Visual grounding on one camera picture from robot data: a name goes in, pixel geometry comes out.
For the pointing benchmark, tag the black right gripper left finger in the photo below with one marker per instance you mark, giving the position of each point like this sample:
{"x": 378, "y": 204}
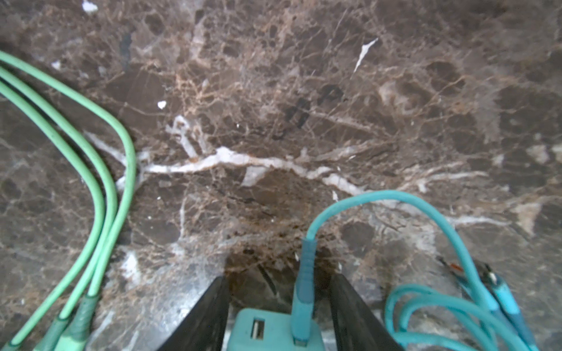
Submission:
{"x": 204, "y": 327}

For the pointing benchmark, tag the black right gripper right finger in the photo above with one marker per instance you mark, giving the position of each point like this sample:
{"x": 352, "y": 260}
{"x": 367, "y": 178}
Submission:
{"x": 356, "y": 327}

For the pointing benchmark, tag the teal plug adapter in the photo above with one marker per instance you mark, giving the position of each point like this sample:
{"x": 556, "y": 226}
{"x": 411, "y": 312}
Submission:
{"x": 256, "y": 329}

